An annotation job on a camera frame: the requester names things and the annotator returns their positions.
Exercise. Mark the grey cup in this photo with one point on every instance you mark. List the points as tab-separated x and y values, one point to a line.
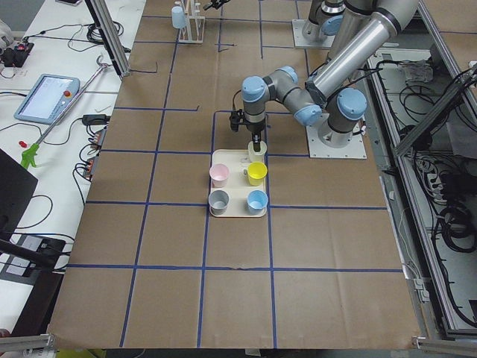
218	202

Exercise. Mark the yellow cup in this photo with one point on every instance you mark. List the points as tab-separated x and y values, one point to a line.
256	173

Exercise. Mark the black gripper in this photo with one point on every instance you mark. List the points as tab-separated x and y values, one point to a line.
256	127
215	4

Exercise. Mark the white wire cup rack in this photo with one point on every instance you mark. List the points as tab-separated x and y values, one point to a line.
193	33

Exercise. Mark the black power adapter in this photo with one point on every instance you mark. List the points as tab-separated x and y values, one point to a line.
95	119

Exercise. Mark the green handled reacher grabber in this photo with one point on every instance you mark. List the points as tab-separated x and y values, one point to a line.
28	155

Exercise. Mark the aluminium frame post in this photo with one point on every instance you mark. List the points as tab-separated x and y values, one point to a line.
103	20

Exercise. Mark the cream plastic tray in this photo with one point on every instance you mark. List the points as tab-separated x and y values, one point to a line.
237	186

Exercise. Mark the pink cup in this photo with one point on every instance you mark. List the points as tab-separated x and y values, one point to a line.
219	174

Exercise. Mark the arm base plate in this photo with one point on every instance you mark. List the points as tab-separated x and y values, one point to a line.
307	35
326	145

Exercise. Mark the blue teach pendant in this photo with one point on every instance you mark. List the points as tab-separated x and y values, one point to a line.
49	96

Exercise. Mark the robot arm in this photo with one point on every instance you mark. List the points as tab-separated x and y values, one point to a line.
328	12
366	25

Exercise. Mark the light blue cup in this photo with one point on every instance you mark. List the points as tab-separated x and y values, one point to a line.
178	17

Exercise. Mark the cream white cup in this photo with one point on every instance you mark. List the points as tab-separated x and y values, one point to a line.
257	156

